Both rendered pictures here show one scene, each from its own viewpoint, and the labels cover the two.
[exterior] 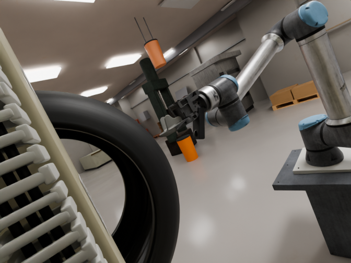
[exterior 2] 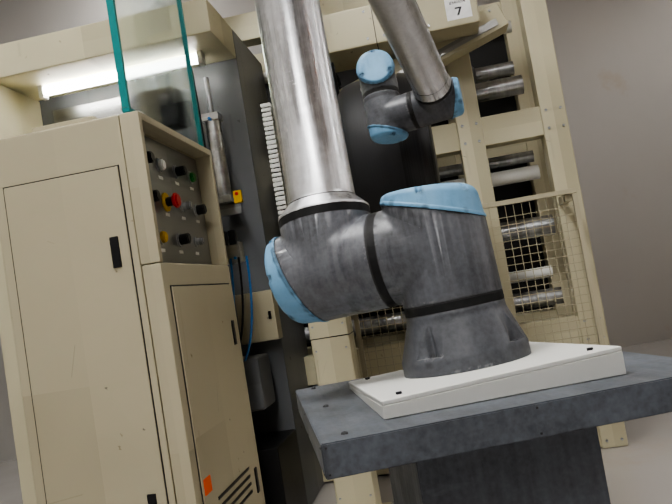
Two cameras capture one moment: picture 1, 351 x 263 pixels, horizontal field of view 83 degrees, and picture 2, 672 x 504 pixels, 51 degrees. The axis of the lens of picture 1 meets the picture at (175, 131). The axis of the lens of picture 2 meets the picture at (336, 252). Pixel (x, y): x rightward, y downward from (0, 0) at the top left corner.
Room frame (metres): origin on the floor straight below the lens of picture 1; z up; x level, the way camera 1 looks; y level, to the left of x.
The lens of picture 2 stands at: (1.62, -1.72, 0.76)
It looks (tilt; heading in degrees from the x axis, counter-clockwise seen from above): 3 degrees up; 125
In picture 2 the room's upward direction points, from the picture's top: 9 degrees counter-clockwise
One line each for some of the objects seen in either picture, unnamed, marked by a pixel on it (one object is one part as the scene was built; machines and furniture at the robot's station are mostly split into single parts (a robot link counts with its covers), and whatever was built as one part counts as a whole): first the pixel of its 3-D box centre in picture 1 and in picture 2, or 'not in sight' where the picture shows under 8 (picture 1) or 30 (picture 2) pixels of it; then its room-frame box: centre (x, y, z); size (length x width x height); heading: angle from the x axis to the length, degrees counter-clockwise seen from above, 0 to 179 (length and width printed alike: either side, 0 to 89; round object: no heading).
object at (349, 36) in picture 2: not in sight; (395, 30); (0.40, 0.64, 1.71); 0.61 x 0.25 x 0.15; 27
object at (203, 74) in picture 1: (226, 88); not in sight; (7.62, -2.46, 1.14); 1.73 x 1.33 x 2.28; 133
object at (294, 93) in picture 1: (296, 93); not in sight; (5.55, -3.60, 0.22); 1.26 x 0.82 x 0.43; 43
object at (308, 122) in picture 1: (316, 131); (433, 243); (1.13, -0.76, 0.81); 0.17 x 0.15 x 0.18; 16
